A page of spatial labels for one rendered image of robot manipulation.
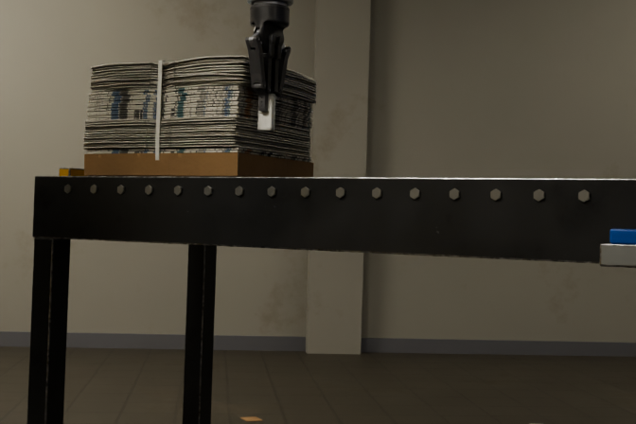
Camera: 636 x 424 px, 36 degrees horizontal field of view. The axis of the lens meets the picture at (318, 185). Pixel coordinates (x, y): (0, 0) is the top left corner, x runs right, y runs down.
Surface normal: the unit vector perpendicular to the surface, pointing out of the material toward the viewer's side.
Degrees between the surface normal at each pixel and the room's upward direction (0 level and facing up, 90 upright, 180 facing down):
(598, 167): 90
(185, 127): 90
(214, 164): 93
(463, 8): 90
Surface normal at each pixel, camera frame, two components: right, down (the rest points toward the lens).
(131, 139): -0.48, -0.04
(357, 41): 0.11, -0.04
